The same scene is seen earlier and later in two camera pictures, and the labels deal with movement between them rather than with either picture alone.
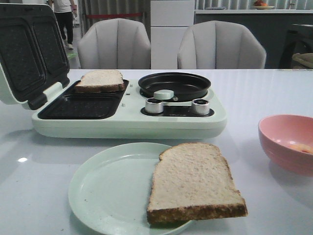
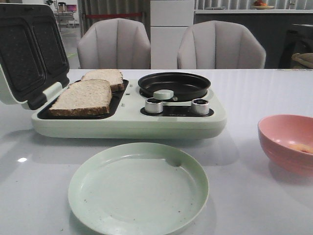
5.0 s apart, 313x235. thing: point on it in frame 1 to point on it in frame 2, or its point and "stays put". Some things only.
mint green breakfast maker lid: (33, 55) stays put
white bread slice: (100, 81) stays put
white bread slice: (193, 180) to (89, 97)
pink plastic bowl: (287, 139) stays put
